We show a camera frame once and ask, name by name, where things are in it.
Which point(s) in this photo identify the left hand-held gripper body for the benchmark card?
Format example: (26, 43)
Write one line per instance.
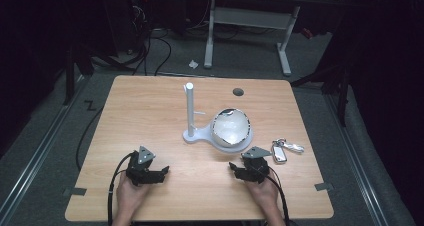
(143, 167)

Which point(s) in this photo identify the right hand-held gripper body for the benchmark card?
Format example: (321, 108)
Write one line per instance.
(255, 166)

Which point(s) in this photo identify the person's right hand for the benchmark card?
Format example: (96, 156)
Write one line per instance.
(263, 192)

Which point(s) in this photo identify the person's left hand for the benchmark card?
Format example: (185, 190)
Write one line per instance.
(130, 194)

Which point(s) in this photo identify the silver key fob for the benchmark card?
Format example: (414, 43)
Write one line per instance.
(279, 154)

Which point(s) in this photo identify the metal keyring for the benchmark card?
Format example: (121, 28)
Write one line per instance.
(280, 141)

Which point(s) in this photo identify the white stand with pole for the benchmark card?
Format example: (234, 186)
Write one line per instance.
(190, 112)

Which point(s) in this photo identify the grey tape piece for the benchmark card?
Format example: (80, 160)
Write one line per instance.
(75, 191)
(324, 186)

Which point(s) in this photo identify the black table grommet hole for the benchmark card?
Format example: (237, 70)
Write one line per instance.
(238, 92)

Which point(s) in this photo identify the crumpled white paper scrap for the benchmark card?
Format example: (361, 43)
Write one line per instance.
(193, 64)

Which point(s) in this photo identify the black metal stand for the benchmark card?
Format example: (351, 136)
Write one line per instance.
(340, 86)
(70, 76)

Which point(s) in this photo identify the small red object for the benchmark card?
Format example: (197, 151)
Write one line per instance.
(307, 33)

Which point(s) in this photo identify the white-legged background desk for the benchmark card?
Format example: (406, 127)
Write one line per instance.
(250, 17)

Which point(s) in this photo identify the metal floor rail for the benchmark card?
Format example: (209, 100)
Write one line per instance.
(358, 162)
(36, 146)

